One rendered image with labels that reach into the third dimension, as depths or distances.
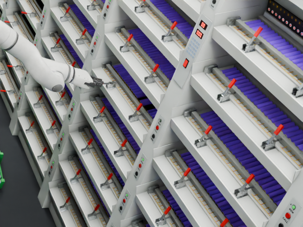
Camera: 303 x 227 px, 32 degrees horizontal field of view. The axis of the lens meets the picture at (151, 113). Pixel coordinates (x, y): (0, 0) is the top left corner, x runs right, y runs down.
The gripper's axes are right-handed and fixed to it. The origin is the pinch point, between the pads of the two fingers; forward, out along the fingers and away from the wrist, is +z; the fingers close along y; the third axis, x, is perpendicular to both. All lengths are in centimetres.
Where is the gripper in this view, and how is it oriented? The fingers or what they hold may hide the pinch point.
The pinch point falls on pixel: (98, 82)
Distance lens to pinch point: 245.6
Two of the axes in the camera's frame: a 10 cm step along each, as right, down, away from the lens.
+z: 7.6, 1.8, 6.2
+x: 4.9, -8.0, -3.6
